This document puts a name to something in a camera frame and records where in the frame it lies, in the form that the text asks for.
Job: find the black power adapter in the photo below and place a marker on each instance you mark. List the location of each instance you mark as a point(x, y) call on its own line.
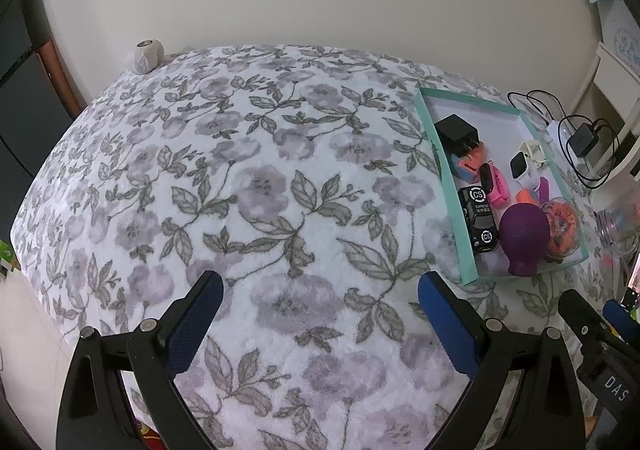
point(584, 142)

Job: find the clear dome orange toy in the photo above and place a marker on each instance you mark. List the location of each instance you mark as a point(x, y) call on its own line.
point(562, 230)

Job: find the clear plastic jar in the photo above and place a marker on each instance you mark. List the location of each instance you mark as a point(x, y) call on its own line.
point(620, 225)

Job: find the black charger plug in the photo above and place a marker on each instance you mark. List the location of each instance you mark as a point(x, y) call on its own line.
point(455, 129)

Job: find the brown wooden post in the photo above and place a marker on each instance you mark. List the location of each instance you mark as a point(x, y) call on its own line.
point(57, 74)

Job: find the magenta plastic comb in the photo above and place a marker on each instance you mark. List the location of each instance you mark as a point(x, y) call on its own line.
point(543, 190)

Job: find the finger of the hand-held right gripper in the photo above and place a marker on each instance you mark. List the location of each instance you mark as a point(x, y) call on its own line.
point(587, 330)
point(620, 325)

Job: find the grey floral blanket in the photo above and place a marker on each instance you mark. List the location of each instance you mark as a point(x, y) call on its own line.
point(225, 180)

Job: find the white woven ball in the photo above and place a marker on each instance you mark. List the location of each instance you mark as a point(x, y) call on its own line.
point(144, 57)

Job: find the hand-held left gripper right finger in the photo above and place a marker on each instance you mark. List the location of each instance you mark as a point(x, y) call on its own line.
point(447, 325)

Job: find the pink wristband watch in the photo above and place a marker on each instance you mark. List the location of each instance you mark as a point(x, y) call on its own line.
point(495, 190)

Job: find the white shelf unit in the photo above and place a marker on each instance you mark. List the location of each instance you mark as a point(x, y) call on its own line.
point(610, 79)

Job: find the orange and blue block toy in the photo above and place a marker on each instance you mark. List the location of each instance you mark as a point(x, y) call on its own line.
point(467, 164)

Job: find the black toy car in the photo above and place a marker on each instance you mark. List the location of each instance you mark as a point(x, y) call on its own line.
point(480, 220)

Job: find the white slotted plastic case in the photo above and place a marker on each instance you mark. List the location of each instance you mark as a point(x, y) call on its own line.
point(534, 153)

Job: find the white power strip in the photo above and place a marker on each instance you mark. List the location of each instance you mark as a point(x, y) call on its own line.
point(556, 132)

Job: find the purple toy with yellow cap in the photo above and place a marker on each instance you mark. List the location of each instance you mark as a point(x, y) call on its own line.
point(522, 230)

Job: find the orange small piece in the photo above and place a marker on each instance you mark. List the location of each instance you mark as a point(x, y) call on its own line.
point(526, 196)

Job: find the teal shallow cardboard box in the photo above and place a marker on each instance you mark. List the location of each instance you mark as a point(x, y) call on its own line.
point(465, 104)

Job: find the dark cabinet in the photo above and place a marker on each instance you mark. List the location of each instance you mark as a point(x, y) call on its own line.
point(30, 129)

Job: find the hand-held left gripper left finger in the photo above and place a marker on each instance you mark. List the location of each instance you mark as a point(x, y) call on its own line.
point(197, 325)

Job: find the white smartwatch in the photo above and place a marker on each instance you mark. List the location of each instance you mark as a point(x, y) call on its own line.
point(522, 167)

